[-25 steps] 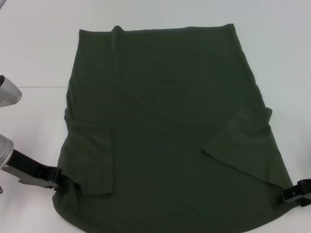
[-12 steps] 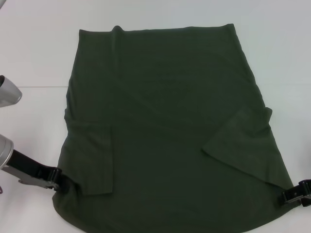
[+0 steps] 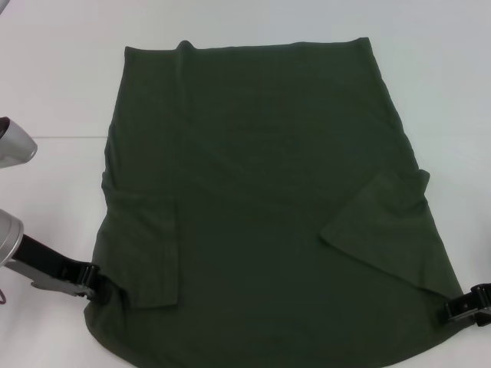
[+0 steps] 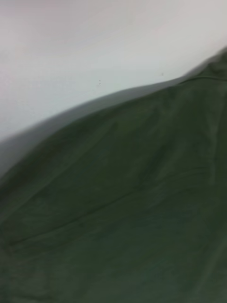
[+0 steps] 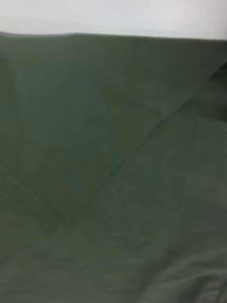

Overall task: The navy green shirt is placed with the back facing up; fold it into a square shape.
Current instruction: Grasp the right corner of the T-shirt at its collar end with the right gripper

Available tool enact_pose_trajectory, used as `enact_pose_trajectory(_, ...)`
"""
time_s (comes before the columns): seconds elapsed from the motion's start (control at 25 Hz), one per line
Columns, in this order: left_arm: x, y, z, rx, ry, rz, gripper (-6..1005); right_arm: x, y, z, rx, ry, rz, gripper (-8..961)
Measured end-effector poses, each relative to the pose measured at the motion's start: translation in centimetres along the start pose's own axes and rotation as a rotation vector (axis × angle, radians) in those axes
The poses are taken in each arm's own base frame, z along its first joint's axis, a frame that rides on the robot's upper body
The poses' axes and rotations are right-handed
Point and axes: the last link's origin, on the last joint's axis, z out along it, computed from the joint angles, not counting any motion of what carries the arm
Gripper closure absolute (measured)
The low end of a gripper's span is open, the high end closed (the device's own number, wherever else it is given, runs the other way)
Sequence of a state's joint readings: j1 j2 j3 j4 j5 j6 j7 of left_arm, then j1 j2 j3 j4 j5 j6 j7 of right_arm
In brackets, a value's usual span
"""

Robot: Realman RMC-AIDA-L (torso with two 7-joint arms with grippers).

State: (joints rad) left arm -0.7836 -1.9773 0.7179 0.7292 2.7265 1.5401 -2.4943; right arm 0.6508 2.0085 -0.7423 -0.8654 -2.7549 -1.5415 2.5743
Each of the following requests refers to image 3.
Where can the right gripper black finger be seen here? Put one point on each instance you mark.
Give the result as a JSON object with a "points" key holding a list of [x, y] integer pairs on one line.
{"points": [[482, 295], [460, 311]]}

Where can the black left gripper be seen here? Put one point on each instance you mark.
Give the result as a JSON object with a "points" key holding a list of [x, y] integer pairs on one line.
{"points": [[50, 264]]}

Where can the dark green shirt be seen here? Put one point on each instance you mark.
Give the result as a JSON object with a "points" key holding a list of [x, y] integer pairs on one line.
{"points": [[261, 191]]}

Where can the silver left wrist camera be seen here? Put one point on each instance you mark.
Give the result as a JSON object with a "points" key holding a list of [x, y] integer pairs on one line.
{"points": [[15, 147]]}

